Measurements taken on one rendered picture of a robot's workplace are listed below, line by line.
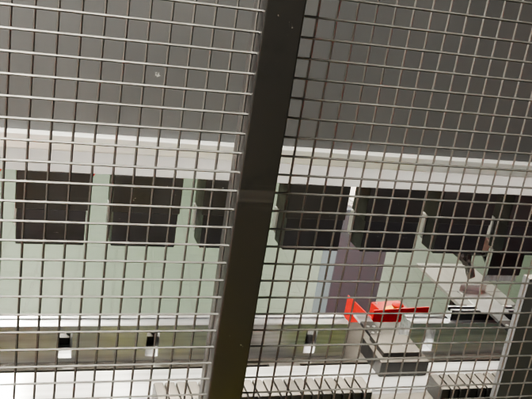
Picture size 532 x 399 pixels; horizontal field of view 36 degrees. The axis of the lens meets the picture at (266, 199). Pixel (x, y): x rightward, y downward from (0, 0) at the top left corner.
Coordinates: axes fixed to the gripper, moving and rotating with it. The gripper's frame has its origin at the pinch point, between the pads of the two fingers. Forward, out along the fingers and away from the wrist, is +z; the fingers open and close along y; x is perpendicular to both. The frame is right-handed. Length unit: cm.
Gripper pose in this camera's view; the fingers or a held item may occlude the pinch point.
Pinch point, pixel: (480, 271)
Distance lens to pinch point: 234.1
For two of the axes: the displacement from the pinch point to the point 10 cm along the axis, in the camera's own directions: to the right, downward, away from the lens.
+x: -3.1, 3.3, 8.9
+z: 0.6, 9.4, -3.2
